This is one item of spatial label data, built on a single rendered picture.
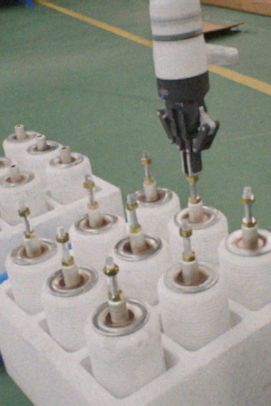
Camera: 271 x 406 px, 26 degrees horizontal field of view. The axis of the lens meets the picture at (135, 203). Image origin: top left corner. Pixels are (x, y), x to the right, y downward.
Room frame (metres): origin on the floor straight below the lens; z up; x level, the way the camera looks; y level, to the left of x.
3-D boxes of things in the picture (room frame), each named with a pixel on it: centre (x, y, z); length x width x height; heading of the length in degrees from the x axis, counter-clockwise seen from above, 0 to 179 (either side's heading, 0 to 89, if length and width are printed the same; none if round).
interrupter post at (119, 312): (0.60, 0.04, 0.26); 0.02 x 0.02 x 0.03
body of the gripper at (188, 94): (0.82, -0.09, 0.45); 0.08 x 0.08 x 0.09
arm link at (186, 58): (0.83, -0.11, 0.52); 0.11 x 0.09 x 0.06; 118
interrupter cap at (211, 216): (0.82, -0.09, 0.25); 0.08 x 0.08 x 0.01
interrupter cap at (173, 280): (0.66, -0.06, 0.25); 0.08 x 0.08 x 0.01
